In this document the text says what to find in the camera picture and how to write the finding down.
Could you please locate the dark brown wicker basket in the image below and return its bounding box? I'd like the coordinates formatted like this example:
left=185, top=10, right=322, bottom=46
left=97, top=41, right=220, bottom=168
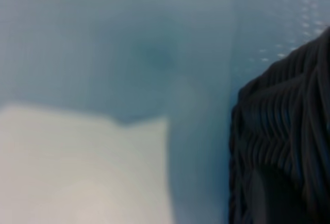
left=228, top=25, right=330, bottom=224

